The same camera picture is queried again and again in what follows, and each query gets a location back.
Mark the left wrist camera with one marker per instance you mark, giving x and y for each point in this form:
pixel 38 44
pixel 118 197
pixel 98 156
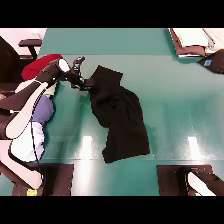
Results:
pixel 78 63

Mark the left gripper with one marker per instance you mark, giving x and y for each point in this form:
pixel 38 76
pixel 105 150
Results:
pixel 76 80

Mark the red garment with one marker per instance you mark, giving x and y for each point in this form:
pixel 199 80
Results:
pixel 35 68

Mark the folded white garment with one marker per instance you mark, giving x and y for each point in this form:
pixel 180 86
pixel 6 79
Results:
pixel 191 36

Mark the purple garment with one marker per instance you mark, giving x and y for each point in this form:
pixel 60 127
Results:
pixel 45 111

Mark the black garment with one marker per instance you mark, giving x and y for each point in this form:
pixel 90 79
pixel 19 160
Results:
pixel 120 116

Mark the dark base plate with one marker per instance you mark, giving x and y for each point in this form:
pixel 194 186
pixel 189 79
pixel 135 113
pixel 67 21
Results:
pixel 170 180
pixel 60 180

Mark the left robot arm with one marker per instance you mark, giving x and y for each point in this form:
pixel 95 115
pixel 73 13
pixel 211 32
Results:
pixel 24 97

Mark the folded cream garment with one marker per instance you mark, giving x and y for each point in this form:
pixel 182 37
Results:
pixel 216 38

